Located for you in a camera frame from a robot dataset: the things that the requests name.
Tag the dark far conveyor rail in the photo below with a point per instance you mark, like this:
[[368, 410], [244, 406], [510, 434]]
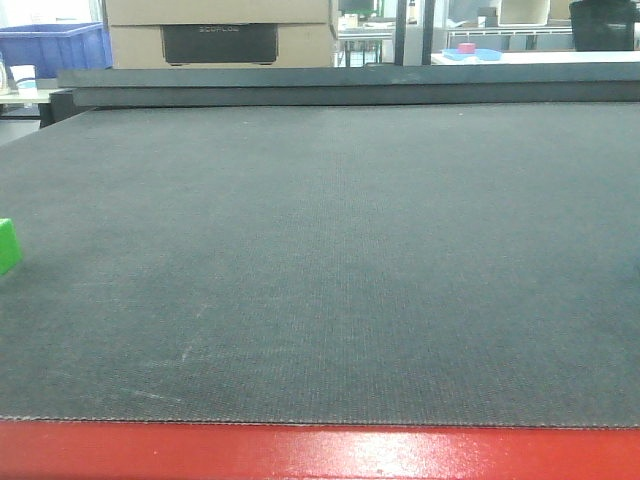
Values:
[[365, 86]]

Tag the white paper cup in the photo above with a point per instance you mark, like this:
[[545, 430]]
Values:
[[24, 77]]

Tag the blue plastic crate background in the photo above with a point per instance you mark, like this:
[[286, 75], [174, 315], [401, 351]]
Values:
[[51, 48]]

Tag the dark conveyor belt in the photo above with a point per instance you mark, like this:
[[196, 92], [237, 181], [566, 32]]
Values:
[[437, 265]]

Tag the red conveyor frame edge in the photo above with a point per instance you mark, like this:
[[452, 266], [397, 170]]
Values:
[[106, 450]]

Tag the black office chair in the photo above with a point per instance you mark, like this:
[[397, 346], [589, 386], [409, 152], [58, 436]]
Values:
[[603, 25]]

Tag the blue tray with red block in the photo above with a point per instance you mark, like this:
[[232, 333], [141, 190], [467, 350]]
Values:
[[470, 52]]

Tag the green block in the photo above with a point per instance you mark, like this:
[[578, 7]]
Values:
[[10, 251]]

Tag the cardboard box with black print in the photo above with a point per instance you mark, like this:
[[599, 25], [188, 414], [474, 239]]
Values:
[[222, 34]]

